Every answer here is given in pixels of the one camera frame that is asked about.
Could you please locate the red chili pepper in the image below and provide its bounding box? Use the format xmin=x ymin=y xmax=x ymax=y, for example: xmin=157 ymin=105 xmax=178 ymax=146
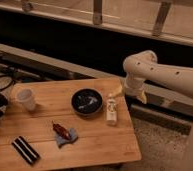
xmin=53 ymin=124 xmax=71 ymax=140

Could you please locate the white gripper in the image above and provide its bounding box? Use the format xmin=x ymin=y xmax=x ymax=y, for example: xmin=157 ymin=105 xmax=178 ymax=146
xmin=109 ymin=77 xmax=147 ymax=104

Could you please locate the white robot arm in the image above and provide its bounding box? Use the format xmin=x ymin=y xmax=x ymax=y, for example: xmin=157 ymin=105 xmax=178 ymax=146
xmin=111 ymin=50 xmax=193 ymax=171

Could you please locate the white plastic cup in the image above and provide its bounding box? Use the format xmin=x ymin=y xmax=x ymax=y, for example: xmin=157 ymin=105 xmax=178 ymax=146
xmin=16 ymin=89 xmax=36 ymax=111

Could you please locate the clear bottle with label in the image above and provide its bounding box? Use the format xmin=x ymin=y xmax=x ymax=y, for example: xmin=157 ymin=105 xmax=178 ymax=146
xmin=106 ymin=95 xmax=117 ymax=126

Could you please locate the dark round bowl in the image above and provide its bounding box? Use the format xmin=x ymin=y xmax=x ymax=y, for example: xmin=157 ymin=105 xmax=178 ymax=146
xmin=71 ymin=89 xmax=103 ymax=117

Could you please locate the black striped rectangular block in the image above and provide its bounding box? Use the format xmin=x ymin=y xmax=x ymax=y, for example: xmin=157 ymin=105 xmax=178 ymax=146
xmin=12 ymin=136 xmax=40 ymax=165

